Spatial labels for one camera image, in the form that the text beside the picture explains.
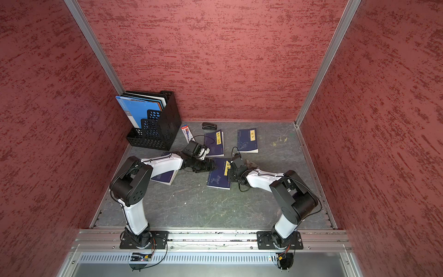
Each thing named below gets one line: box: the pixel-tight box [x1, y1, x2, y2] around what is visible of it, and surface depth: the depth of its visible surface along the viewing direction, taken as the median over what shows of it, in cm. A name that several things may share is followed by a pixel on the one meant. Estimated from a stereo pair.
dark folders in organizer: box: [120, 90, 168, 112], surface depth 92 cm
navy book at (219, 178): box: [206, 157, 232, 190], surface depth 94 cm
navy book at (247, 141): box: [237, 127, 259, 154], surface depth 112 cm
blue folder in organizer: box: [115, 95, 162, 129], surface depth 91 cm
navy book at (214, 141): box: [204, 129, 225, 157], surface depth 109 cm
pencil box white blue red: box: [180, 124, 197, 144], surface depth 116 cm
